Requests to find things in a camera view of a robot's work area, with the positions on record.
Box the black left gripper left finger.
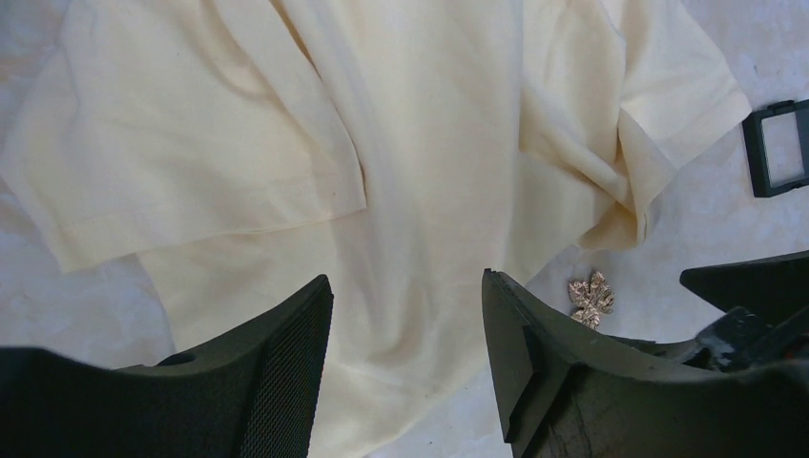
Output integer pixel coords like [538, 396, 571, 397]
[1, 275, 334, 457]

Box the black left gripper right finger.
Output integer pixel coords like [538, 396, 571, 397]
[482, 270, 808, 457]

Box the blue leaf brooch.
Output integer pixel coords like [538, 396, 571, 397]
[568, 270, 615, 330]

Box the black square frame centre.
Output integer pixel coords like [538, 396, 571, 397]
[741, 100, 808, 198]

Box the cream yellow t-shirt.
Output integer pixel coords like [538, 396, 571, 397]
[1, 1, 751, 457]

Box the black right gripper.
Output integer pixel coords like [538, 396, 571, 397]
[619, 251, 808, 373]

